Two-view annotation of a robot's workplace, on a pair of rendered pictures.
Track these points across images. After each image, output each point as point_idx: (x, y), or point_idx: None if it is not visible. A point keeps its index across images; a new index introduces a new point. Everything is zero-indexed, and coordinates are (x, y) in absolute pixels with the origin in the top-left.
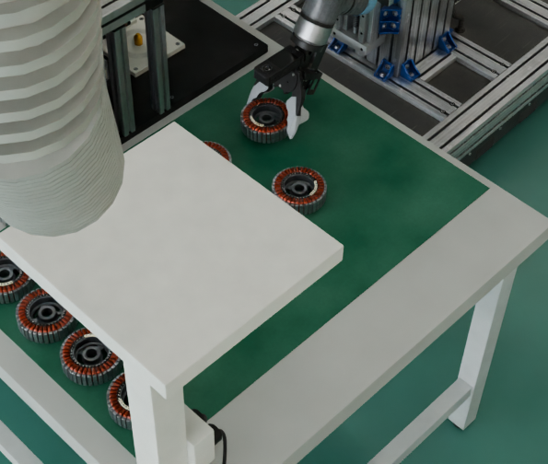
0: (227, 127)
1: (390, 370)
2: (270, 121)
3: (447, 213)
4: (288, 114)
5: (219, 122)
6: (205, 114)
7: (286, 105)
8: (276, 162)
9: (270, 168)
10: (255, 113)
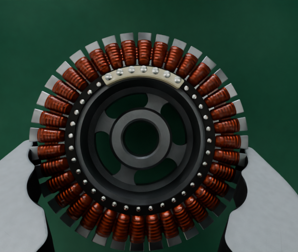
0: (230, 72)
1: None
2: (116, 133)
3: None
4: (21, 186)
5: (260, 69)
6: None
7: (38, 219)
8: (32, 66)
9: (27, 35)
10: (194, 133)
